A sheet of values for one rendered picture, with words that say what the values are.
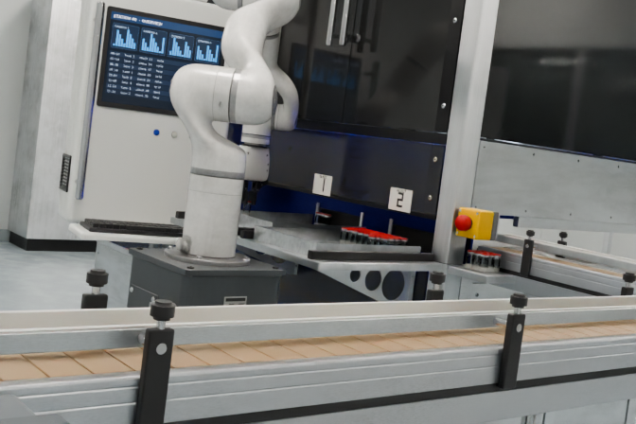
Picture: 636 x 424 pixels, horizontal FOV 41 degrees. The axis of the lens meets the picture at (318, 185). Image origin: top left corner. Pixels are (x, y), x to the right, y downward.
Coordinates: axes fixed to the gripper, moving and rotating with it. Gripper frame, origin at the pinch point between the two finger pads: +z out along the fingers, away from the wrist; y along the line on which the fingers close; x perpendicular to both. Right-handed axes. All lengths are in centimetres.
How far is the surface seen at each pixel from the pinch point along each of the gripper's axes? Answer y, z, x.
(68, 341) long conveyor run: 111, 0, 142
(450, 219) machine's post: -21, -4, 61
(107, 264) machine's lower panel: -20, 45, -131
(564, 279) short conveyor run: -31, 6, 89
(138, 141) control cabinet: 16.9, -11.6, -40.7
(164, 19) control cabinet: 14, -51, -40
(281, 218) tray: -16.0, 6.1, -4.2
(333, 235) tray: -9.1, 6.0, 30.0
